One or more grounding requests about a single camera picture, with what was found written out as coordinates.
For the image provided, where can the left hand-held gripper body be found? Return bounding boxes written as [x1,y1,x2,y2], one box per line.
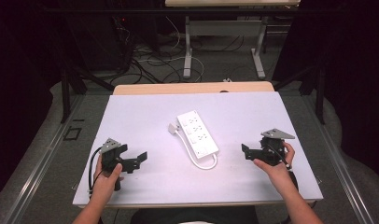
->
[100,137,132,191]

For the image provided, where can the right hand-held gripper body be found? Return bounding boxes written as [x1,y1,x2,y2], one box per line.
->
[260,128,296,167]

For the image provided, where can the person's right hand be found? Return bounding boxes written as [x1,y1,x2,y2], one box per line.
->
[252,141,300,194]

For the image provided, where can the person's left hand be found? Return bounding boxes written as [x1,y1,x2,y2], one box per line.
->
[91,154,125,202]

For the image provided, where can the white table cover board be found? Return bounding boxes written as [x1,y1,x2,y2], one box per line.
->
[72,91,324,207]

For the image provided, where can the white power strip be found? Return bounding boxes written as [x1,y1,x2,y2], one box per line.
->
[176,109,220,160]

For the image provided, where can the black metal stand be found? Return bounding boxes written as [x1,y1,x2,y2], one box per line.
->
[273,63,327,125]
[58,60,116,124]

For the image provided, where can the person's dark clothing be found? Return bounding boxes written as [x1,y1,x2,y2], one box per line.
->
[129,205,260,224]

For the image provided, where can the wooden table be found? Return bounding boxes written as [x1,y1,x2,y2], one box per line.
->
[75,80,322,209]

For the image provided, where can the dark equipment rack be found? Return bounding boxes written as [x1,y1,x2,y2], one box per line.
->
[111,14,134,74]

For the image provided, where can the white desk with metal legs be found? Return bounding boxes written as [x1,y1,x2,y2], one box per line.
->
[164,0,302,80]

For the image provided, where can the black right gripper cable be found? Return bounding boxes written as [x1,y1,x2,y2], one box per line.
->
[268,144,294,172]

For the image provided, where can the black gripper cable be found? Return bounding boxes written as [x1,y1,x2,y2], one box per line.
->
[268,144,294,172]
[87,146,104,198]

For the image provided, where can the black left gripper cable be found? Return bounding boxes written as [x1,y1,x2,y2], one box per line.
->
[87,146,104,198]

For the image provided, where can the white power strip cable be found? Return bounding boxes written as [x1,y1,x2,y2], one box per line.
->
[175,130,218,171]

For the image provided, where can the grey metal floor rail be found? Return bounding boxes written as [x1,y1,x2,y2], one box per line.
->
[0,94,86,224]
[301,95,378,224]

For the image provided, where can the black floor cable bundle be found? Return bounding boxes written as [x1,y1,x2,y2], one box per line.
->
[109,34,251,86]

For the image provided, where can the white floor cable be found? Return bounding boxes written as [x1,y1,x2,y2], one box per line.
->
[136,15,206,84]

